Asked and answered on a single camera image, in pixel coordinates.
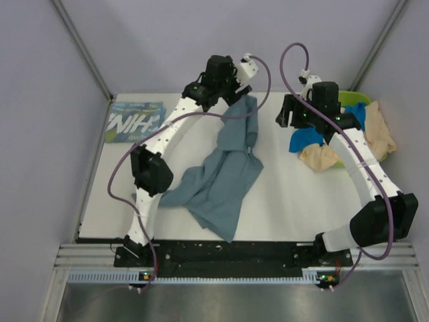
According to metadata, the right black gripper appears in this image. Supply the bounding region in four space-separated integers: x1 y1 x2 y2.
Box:
275 95 320 129

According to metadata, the aluminium corner post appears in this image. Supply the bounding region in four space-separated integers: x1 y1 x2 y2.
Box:
50 0 114 102
347 0 410 91

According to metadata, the folded printed blue t shirt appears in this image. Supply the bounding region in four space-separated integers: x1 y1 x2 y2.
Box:
105 102 166 144

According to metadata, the grey-blue t shirt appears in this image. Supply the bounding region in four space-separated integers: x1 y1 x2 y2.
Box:
159 95 263 243

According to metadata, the green plastic basket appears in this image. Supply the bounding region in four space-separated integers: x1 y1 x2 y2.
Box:
339 91 397 161

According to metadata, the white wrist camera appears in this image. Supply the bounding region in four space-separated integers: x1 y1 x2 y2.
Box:
298 69 322 100
235 53 259 85

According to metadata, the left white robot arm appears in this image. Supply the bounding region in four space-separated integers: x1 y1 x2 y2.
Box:
124 54 259 266

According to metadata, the cream yellow t shirt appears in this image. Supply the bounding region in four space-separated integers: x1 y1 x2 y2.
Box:
289 101 397 172

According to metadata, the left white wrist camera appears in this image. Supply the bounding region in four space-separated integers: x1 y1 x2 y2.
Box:
235 53 259 85

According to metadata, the right aluminium corner post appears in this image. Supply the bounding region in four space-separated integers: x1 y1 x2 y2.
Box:
347 0 410 91

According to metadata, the left aluminium corner post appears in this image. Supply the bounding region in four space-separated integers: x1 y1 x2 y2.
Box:
50 0 114 102

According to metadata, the bright blue t shirt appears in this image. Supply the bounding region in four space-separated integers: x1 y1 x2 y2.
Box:
289 102 367 153

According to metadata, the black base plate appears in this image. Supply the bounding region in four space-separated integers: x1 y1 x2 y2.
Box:
114 239 353 278

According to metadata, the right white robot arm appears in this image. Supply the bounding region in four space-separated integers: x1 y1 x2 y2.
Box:
276 75 418 266

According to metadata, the light blue cable duct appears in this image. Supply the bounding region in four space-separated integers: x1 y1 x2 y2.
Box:
67 269 337 286

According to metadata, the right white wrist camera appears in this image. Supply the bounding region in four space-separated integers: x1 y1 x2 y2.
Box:
298 69 322 100

